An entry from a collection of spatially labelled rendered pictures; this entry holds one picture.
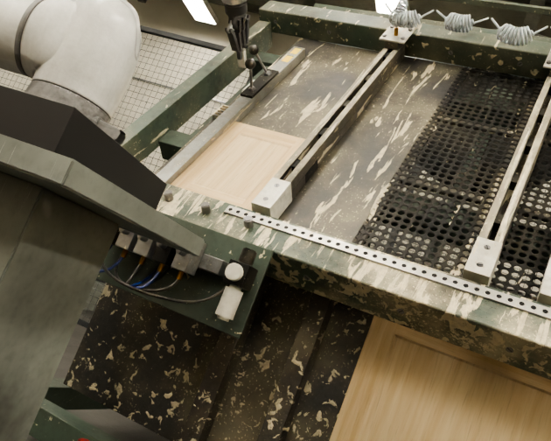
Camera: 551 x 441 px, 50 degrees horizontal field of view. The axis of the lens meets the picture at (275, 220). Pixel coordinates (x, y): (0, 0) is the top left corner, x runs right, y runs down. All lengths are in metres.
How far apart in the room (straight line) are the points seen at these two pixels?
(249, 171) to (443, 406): 0.88
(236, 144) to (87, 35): 0.95
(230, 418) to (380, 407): 0.44
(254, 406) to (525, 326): 0.80
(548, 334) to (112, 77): 1.05
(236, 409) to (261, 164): 0.74
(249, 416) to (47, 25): 1.17
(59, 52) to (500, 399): 1.29
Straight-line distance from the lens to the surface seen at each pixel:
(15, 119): 1.01
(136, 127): 2.11
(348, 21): 2.56
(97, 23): 1.16
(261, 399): 1.79
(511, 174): 1.80
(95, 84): 1.13
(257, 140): 2.00
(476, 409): 1.66
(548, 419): 1.67
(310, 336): 1.69
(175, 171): 1.88
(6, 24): 1.21
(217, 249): 1.61
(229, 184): 1.83
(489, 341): 1.46
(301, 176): 1.78
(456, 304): 1.45
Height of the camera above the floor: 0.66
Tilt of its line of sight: 9 degrees up
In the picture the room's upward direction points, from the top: 22 degrees clockwise
